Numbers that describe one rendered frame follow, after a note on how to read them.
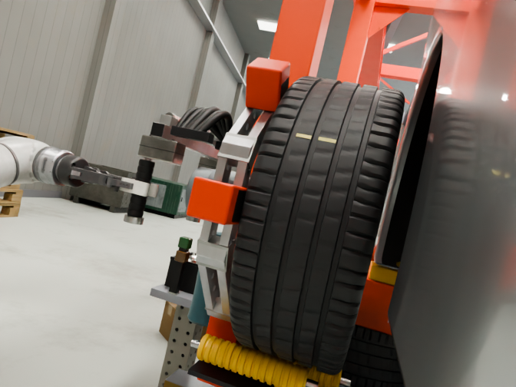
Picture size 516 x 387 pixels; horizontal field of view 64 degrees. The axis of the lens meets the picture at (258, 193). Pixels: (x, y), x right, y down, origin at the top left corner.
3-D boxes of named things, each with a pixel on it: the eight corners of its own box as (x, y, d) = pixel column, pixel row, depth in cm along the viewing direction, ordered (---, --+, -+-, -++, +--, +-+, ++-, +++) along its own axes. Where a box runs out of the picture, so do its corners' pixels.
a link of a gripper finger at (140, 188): (124, 176, 94) (121, 176, 93) (150, 183, 92) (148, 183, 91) (120, 190, 94) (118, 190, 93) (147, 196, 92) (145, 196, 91)
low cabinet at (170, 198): (139, 201, 986) (146, 174, 986) (200, 216, 966) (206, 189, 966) (102, 201, 813) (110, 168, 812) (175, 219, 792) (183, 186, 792)
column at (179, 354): (179, 396, 167) (202, 296, 167) (157, 388, 169) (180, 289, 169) (189, 386, 177) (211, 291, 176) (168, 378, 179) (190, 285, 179)
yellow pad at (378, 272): (411, 290, 136) (414, 276, 136) (368, 279, 140) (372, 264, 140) (406, 283, 150) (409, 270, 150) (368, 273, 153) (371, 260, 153)
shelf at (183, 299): (190, 309, 147) (192, 300, 147) (149, 295, 151) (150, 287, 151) (229, 288, 189) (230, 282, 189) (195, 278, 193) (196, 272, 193)
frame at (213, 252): (206, 345, 78) (271, 64, 78) (174, 334, 79) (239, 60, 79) (269, 293, 130) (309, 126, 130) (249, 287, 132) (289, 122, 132)
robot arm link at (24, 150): (62, 181, 107) (21, 192, 95) (15, 169, 111) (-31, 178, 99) (63, 140, 104) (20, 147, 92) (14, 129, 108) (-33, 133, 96)
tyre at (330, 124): (329, 444, 66) (423, 41, 65) (196, 393, 72) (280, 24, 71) (346, 328, 130) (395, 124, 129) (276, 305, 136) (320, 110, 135)
